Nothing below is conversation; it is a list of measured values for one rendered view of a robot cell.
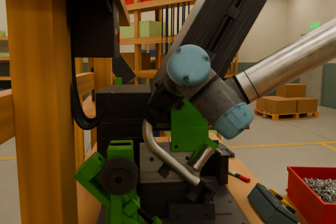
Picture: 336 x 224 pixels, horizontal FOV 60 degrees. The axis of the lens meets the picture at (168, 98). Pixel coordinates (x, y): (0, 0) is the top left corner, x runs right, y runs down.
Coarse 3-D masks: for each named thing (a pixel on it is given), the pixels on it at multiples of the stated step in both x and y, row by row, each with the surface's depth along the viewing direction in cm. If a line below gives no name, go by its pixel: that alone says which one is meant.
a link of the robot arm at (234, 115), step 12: (216, 84) 53; (192, 96) 54; (204, 96) 53; (216, 96) 53; (228, 96) 53; (204, 108) 54; (216, 108) 53; (228, 108) 52; (240, 108) 53; (216, 120) 53; (228, 120) 52; (240, 120) 52; (228, 132) 53; (240, 132) 53
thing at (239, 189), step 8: (216, 136) 169; (232, 160) 129; (232, 168) 120; (240, 168) 120; (232, 176) 111; (248, 176) 111; (224, 184) 105; (232, 184) 104; (240, 184) 104; (248, 184) 104; (232, 192) 98; (240, 192) 98; (248, 192) 98; (240, 200) 92; (248, 200) 92; (240, 208) 88; (248, 208) 87; (248, 216) 83; (256, 216) 83
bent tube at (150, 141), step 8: (144, 120) 84; (144, 128) 83; (144, 136) 83; (152, 136) 83; (152, 144) 82; (152, 152) 83; (160, 152) 82; (168, 160) 82; (176, 160) 83; (176, 168) 82; (184, 168) 83; (184, 176) 82; (192, 176) 82; (192, 184) 82
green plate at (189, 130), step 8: (176, 112) 88; (184, 112) 89; (192, 112) 89; (176, 120) 88; (184, 120) 88; (192, 120) 88; (200, 120) 89; (176, 128) 88; (184, 128) 88; (192, 128) 88; (200, 128) 88; (176, 136) 87; (184, 136) 88; (192, 136) 88; (200, 136) 88; (208, 136) 88; (176, 144) 87; (184, 144) 87; (192, 144) 88; (200, 144) 88
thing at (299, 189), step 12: (288, 168) 115; (300, 168) 116; (312, 168) 116; (324, 168) 115; (288, 180) 116; (300, 180) 103; (312, 180) 112; (324, 180) 112; (288, 192) 115; (300, 192) 104; (312, 192) 94; (324, 192) 104; (300, 204) 104; (312, 204) 94; (324, 204) 86; (312, 216) 94; (324, 216) 87
